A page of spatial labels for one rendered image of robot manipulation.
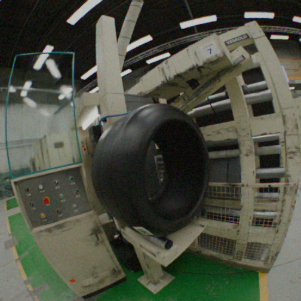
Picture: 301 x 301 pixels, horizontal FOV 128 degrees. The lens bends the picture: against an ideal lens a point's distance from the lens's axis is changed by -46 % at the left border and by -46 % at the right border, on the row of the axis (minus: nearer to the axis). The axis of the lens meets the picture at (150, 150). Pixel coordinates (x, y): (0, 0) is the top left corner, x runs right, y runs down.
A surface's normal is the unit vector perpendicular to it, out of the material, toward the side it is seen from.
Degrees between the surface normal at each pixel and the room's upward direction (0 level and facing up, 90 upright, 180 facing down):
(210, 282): 0
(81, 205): 90
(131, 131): 60
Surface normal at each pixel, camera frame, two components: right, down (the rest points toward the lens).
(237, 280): -0.18, -0.98
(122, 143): -0.10, -0.34
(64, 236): 0.65, -0.08
